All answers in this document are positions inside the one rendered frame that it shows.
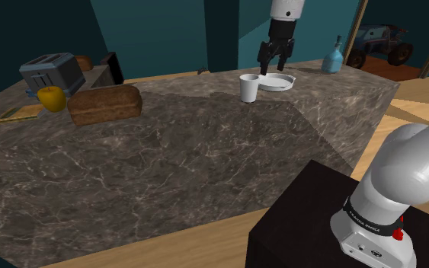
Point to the yellow apple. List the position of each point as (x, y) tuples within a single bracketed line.
[(52, 99)]

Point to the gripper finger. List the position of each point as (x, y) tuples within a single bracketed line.
[(285, 55), (263, 57)]

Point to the blue toy monster truck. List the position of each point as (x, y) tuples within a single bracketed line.
[(375, 39)]

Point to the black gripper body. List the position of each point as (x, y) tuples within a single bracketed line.
[(281, 31)]

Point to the grey toaster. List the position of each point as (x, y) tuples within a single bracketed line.
[(50, 72)]

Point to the small dark thing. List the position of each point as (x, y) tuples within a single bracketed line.
[(202, 70)]

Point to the brown bread loaf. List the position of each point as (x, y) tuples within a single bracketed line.
[(104, 104)]

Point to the wooden cutting board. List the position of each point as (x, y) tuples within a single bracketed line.
[(17, 114)]

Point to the small round brown bread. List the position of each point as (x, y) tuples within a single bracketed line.
[(85, 63)]

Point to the black box appliance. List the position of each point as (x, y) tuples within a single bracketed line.
[(113, 68)]

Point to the blue glass bottle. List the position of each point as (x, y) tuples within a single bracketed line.
[(332, 61)]

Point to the white cup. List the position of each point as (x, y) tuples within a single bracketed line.
[(249, 89)]

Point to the black robot stand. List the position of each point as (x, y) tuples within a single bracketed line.
[(296, 219)]

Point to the wooden door frame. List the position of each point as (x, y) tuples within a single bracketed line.
[(355, 31)]

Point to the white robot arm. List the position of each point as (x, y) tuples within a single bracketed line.
[(403, 174)]

